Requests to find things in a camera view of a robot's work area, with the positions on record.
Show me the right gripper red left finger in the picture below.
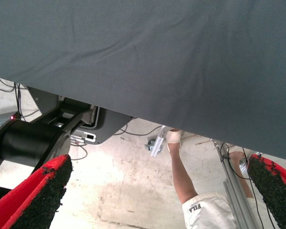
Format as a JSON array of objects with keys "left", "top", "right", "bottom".
[{"left": 0, "top": 154, "right": 74, "bottom": 229}]

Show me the grey robot base cover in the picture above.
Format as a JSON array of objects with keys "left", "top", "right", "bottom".
[{"left": 26, "top": 86, "right": 135, "bottom": 145}]

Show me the thin black floor cable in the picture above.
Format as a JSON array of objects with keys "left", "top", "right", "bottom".
[
  {"left": 113, "top": 124, "right": 163, "bottom": 137},
  {"left": 70, "top": 139, "right": 89, "bottom": 162},
  {"left": 14, "top": 82, "right": 23, "bottom": 119},
  {"left": 0, "top": 78, "right": 27, "bottom": 93}
]

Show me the aluminium profile bar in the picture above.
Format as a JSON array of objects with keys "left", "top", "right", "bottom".
[{"left": 149, "top": 125, "right": 167, "bottom": 158}]

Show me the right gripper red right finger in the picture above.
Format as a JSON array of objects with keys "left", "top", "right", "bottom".
[{"left": 247, "top": 153, "right": 286, "bottom": 229}]

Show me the dark grey table cloth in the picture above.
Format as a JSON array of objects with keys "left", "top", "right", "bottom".
[{"left": 0, "top": 0, "right": 286, "bottom": 161}]

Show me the aluminium profile post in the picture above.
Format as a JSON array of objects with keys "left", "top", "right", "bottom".
[{"left": 211, "top": 138, "right": 262, "bottom": 229}]

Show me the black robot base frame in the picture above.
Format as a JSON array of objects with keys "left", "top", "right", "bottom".
[{"left": 0, "top": 96, "right": 97, "bottom": 203}]

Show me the grey caster wheel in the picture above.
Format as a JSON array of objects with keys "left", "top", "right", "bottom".
[{"left": 144, "top": 139, "right": 156, "bottom": 151}]

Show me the person in white shorts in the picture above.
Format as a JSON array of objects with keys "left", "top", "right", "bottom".
[{"left": 165, "top": 128, "right": 281, "bottom": 229}]

